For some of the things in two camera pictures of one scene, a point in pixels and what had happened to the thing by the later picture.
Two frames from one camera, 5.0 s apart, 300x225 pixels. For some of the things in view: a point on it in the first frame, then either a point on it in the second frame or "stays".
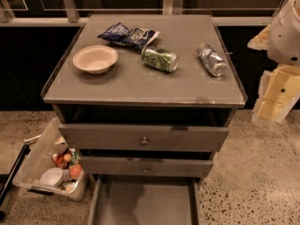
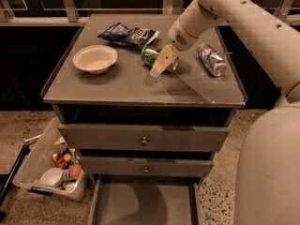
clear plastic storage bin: x=50 y=165 stays
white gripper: x=285 y=39 -> x=179 y=37
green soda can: x=164 y=61 stays
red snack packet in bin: x=58 y=160 stays
